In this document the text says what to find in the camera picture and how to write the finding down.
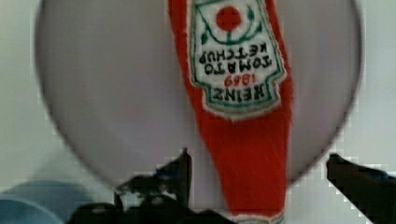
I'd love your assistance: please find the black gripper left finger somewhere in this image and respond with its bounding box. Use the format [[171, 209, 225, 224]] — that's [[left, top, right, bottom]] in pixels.
[[114, 148, 192, 216]]

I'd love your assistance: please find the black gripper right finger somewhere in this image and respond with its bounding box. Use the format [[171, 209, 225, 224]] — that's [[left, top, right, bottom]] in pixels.
[[326, 153, 396, 224]]

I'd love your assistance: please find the red plush ketchup bottle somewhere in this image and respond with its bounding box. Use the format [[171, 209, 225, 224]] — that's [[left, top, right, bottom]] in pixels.
[[168, 0, 293, 224]]

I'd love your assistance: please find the lilac round plate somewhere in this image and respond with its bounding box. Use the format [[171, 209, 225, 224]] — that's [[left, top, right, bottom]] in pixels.
[[35, 0, 362, 189]]

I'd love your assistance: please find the blue small bowl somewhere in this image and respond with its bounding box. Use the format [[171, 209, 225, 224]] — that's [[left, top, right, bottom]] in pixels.
[[0, 180, 92, 224]]

